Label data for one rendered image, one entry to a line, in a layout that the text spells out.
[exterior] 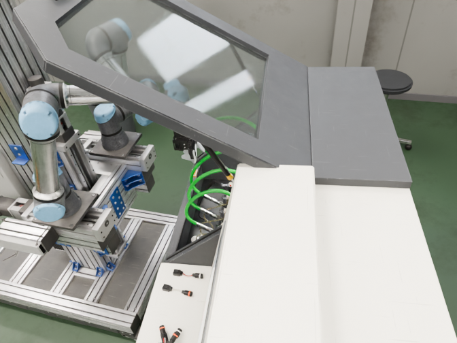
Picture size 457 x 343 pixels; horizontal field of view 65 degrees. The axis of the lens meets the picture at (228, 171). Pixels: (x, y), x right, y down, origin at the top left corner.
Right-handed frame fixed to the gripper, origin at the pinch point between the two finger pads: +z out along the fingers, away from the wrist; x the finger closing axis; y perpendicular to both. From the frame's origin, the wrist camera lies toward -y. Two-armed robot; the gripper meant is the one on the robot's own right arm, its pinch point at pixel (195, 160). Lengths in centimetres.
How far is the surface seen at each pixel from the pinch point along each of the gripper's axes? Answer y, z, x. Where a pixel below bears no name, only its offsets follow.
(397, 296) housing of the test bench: -65, -24, 71
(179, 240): 6.8, 28.1, 22.7
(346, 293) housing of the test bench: -54, -24, 71
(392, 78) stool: -125, 55, -174
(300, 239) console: -43, -32, 63
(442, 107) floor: -202, 123, -236
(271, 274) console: -37, -32, 73
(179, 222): 8.8, 27.9, 12.9
